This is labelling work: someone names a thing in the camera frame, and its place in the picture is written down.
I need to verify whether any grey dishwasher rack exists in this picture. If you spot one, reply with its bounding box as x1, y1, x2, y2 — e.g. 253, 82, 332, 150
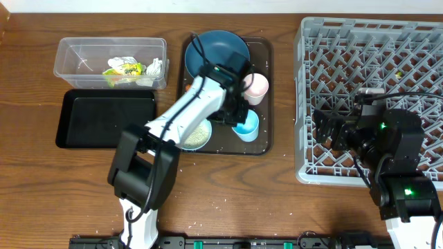
293, 17, 442, 190

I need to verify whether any black rectangular tray bin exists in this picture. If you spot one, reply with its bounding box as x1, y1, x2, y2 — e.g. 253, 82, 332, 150
55, 89, 156, 149

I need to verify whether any dark blue plate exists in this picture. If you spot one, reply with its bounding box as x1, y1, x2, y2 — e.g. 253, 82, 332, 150
184, 30, 251, 77

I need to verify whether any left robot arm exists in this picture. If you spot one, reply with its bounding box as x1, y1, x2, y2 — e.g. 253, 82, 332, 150
107, 53, 253, 248

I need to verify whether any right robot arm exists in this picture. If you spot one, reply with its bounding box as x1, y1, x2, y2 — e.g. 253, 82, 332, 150
314, 109, 442, 248

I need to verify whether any light blue rice bowl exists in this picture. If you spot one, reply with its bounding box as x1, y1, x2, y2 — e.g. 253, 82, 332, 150
181, 119, 212, 151

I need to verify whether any yellow green snack wrapper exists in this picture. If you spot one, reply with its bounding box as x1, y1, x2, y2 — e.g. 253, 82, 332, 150
102, 63, 146, 88

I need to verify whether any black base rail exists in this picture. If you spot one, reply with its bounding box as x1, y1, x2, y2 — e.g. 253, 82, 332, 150
69, 237, 394, 249

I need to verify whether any light blue plastic cup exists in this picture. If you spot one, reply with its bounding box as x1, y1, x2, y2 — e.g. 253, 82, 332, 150
232, 109, 260, 142

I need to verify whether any pink plastic cup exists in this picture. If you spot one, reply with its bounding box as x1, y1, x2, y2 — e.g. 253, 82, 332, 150
244, 73, 269, 106

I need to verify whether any dark brown serving tray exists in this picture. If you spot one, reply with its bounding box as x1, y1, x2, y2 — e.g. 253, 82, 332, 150
193, 37, 273, 156

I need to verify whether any white tissue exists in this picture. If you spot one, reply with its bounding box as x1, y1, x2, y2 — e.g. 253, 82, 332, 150
108, 57, 163, 86

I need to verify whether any clear plastic waste bin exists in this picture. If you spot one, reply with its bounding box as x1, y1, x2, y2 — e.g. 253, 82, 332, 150
53, 37, 169, 90

